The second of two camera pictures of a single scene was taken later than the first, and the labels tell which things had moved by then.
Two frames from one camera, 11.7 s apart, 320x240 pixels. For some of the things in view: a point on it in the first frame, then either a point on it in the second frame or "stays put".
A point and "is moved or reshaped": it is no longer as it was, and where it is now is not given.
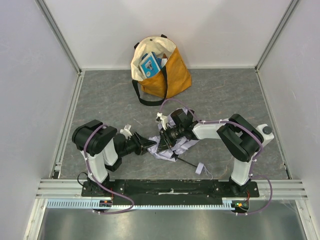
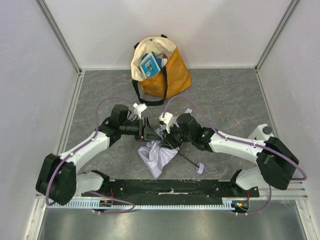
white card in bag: [163, 61] stays put
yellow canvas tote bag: [174, 77] stays put
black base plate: [197, 190] stays put
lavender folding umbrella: [167, 154] is moved or reshaped
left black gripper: [137, 143] → [141, 128]
